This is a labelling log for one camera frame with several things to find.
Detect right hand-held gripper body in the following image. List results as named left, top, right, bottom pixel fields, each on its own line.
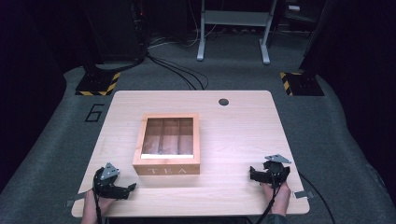
left=262, top=153, right=292, bottom=189

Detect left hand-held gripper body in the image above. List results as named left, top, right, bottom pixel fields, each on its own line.
left=92, top=161, right=123, bottom=200

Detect wooden tea box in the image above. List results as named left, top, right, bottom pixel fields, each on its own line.
left=133, top=112, right=201, bottom=176

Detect person's left hand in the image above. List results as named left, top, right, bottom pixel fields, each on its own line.
left=83, top=189, right=117, bottom=217

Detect person's right hand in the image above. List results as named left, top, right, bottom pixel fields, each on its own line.
left=261, top=181, right=292, bottom=217

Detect black yellow striped stand base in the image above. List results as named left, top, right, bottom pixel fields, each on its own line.
left=278, top=71, right=325, bottom=97
left=75, top=71, right=121, bottom=97

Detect black equipment cabinet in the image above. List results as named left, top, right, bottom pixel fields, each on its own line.
left=81, top=0, right=149, bottom=64

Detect left hand-held gripper black cable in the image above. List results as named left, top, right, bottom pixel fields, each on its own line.
left=92, top=174, right=105, bottom=224

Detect hand-held gripper black cable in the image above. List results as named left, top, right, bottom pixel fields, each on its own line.
left=254, top=175, right=280, bottom=224
left=92, top=174, right=105, bottom=224

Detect right hand-held gripper black cable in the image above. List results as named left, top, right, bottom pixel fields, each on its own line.
left=254, top=175, right=280, bottom=224

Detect grey metal table bracket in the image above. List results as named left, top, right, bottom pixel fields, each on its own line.
left=64, top=191, right=89, bottom=208
left=293, top=189, right=315, bottom=200

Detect black cable beside table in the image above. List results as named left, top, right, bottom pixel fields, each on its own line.
left=298, top=172, right=336, bottom=224

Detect black floor cables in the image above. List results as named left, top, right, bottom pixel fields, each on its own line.
left=145, top=50, right=210, bottom=91

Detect white desk frame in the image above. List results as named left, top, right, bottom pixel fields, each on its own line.
left=196, top=0, right=278, bottom=65

